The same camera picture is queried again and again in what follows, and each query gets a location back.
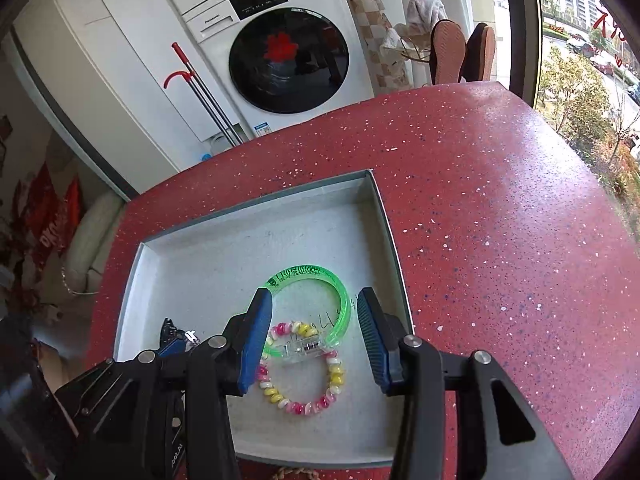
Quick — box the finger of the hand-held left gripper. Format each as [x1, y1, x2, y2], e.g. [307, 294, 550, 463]
[159, 337, 201, 361]

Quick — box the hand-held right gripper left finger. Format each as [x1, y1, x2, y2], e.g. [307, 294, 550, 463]
[55, 287, 274, 480]

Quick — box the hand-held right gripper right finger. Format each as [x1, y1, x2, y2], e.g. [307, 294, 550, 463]
[356, 287, 576, 480]

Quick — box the black claw hair clip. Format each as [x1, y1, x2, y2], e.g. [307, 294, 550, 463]
[159, 317, 183, 345]

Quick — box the green translucent bangle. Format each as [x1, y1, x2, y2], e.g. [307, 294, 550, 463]
[262, 262, 351, 363]

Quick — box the multicoloured spiral hair tie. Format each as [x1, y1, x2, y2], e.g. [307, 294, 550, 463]
[257, 320, 347, 417]

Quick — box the grey jewelry tray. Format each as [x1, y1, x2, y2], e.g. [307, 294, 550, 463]
[114, 169, 415, 471]

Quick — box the beige sofa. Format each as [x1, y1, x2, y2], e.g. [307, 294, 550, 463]
[62, 190, 127, 297]

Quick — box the red printed cushion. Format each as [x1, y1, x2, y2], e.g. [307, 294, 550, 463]
[27, 162, 83, 258]

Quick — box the white front-load washing machine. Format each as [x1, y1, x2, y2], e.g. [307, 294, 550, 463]
[167, 0, 376, 143]

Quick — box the white tall cabinet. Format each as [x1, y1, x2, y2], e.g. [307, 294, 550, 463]
[12, 0, 241, 201]

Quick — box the white plastic bag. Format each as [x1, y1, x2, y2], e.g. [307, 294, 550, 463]
[380, 25, 416, 61]

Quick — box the brown-soled slipper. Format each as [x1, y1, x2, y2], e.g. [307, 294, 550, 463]
[465, 22, 497, 83]
[431, 20, 467, 86]

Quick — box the checkered beige panel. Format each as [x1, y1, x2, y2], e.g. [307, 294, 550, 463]
[340, 0, 416, 93]

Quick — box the white towel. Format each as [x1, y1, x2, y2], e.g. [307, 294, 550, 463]
[406, 0, 448, 36]

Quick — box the red window decal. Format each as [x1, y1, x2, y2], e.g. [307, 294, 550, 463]
[592, 4, 628, 43]

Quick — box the red-handled mop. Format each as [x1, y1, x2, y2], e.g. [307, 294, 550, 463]
[164, 41, 246, 148]

